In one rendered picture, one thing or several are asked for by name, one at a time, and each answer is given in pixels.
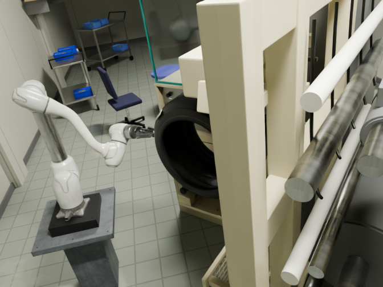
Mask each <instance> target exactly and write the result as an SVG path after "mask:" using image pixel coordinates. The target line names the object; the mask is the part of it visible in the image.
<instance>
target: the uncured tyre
mask: <svg viewBox="0 0 383 287"><path fill-rule="evenodd" d="M194 123H196V124H198V125H201V126H202V127H204V128H205V129H207V130H208V131H209V132H210V133H211V125H210V116H209V114H207V113H200V112H197V98H192V97H185V96H184V93H181V94H180V95H178V96H177V97H176V98H174V99H173V100H171V101H170V102H168V103H167V104H166V105H165V106H164V107H163V108H162V111H161V114H160V116H159V117H158V119H156V122H155V125H154V139H155V144H156V149H157V152H158V155H159V158H160V160H161V162H162V164H163V165H164V166H165V168H166V169H167V171H168V172H169V174H170V175H171V176H172V177H173V178H174V179H175V180H176V181H177V182H178V183H179V184H181V185H182V186H184V187H185V188H186V189H188V190H189V191H191V192H193V193H195V194H198V195H201V196H205V197H208V198H215V199H219V191H218V182H217V173H216V168H215V158H214V152H212V151H211V150H210V149H209V148H208V147H207V146H206V145H205V144H204V143H203V142H202V141H201V139H200V137H199V136H198V134H197V131H196V129H195V125H194ZM264 125H265V147H266V159H267V126H266V123H265V122H264Z"/></svg>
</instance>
